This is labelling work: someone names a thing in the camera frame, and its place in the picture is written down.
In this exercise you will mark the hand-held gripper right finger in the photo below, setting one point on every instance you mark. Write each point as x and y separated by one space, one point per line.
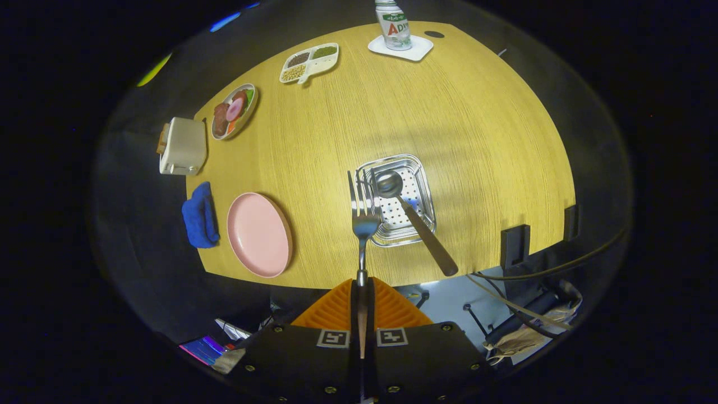
371 314

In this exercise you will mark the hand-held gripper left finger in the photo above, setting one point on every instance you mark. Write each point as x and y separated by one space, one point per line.
354 314

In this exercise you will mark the silver fork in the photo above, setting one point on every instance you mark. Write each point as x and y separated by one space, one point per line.
364 224

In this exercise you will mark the pink round plate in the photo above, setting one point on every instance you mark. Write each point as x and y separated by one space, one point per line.
258 233

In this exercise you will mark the brown paper bag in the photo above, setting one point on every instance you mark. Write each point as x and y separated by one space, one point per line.
521 339

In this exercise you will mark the glowing screen device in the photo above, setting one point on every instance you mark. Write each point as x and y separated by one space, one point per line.
203 349

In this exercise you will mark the black table clamp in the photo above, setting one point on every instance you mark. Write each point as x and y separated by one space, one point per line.
571 223
514 247

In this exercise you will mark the blue cloth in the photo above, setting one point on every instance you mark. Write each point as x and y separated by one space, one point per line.
199 216

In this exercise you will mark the round plate with toy food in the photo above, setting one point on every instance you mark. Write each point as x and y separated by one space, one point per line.
247 115

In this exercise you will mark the pink ham slice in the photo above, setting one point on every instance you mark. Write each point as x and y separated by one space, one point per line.
234 109

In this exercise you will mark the brown meat patty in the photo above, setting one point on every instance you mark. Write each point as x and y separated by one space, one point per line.
220 118

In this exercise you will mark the cream toaster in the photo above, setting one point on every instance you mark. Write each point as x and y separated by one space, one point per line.
184 146

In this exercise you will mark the green lettuce leaf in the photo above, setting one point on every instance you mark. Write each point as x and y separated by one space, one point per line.
248 95

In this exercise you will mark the white divided dish with beans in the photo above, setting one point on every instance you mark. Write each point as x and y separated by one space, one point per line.
317 65

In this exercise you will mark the toast bread slice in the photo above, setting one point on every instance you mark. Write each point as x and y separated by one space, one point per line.
162 139

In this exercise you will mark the white square coaster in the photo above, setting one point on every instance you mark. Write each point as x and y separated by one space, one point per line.
418 51

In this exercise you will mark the black table grommet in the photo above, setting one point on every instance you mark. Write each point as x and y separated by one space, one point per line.
434 34

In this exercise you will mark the white drink bottle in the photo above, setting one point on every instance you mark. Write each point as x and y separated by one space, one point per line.
394 25

